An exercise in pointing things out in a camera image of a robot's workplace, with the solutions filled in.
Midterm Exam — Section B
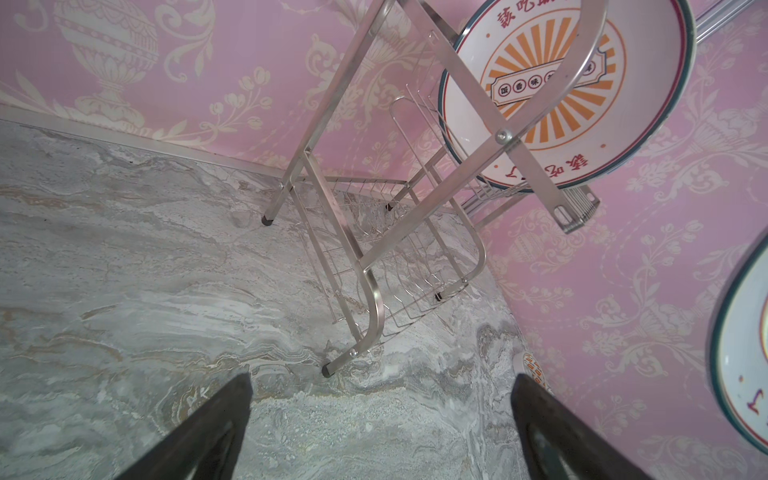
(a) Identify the silver wire dish rack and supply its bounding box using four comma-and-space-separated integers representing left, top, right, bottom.
262, 1, 745, 377

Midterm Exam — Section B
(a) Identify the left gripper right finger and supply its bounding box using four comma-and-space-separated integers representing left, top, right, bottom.
510, 374, 650, 480

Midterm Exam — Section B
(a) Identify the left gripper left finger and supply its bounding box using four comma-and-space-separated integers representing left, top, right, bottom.
118, 373, 253, 479

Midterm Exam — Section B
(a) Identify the orange sunburst plate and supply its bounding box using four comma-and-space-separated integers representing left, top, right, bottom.
453, 0, 695, 188
706, 231, 767, 454

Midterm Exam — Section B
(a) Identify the tape roll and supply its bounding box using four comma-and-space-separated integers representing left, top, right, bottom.
513, 352, 551, 392

